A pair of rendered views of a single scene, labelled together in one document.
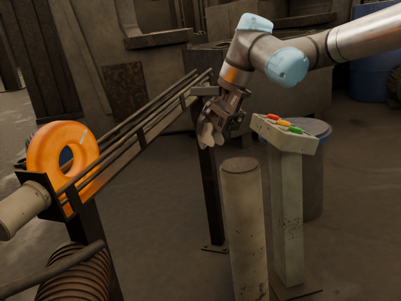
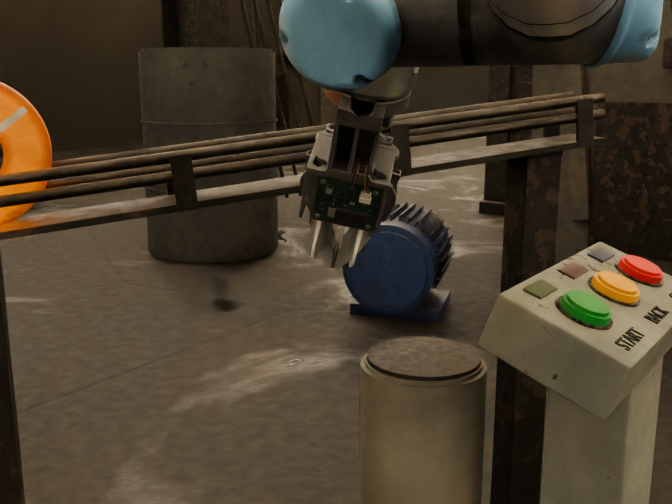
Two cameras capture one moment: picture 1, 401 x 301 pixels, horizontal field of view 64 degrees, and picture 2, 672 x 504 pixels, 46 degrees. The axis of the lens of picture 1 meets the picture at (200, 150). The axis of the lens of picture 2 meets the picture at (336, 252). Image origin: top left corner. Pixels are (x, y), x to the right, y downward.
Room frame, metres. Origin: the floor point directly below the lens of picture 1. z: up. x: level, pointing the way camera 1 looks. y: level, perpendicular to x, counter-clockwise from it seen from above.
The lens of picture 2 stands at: (0.30, -0.55, 0.78)
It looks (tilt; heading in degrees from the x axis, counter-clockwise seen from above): 13 degrees down; 45
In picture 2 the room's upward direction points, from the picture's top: straight up
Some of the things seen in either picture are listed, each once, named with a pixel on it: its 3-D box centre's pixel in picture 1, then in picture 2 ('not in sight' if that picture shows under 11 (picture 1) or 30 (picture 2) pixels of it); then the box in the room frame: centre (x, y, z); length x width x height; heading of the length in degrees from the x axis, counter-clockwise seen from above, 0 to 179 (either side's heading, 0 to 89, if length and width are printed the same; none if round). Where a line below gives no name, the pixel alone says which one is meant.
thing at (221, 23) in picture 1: (246, 46); not in sight; (4.47, -0.81, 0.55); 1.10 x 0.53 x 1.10; 29
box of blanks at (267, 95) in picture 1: (252, 82); not in sight; (2.75, -0.52, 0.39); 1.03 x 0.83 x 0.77; 114
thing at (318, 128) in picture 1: (295, 169); not in sight; (1.36, -0.43, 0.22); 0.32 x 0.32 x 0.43
